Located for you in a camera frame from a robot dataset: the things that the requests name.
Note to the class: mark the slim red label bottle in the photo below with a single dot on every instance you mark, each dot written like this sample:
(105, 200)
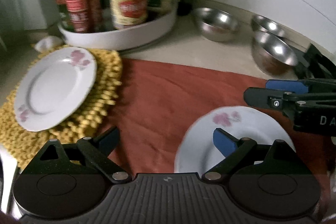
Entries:
(94, 3)

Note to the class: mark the white round tray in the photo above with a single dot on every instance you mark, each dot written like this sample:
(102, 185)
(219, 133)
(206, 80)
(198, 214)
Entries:
(118, 36)

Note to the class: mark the black stove grate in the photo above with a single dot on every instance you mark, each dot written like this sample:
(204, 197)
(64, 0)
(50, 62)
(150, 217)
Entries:
(319, 61)

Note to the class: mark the red-brown cloth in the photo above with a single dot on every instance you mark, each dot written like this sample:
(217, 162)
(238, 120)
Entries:
(162, 108)

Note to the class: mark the yellow chenille mat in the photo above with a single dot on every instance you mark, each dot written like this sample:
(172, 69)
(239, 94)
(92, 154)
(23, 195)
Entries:
(102, 98)

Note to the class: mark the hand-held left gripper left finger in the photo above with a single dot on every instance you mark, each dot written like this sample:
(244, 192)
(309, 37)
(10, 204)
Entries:
(109, 139)

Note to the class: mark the white garlic bulb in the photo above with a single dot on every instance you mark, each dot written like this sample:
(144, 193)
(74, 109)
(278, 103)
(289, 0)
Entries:
(48, 43)

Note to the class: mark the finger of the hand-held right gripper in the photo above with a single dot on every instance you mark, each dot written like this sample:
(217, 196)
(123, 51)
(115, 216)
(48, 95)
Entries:
(286, 86)
(262, 96)

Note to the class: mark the white floral plate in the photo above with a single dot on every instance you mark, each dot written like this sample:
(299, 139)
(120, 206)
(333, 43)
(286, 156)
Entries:
(199, 140)
(52, 85)

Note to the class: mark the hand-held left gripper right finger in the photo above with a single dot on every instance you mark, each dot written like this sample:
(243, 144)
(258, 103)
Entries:
(223, 141)

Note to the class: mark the steel bowl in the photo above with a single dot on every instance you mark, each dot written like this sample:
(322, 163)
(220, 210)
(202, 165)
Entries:
(269, 24)
(216, 23)
(273, 53)

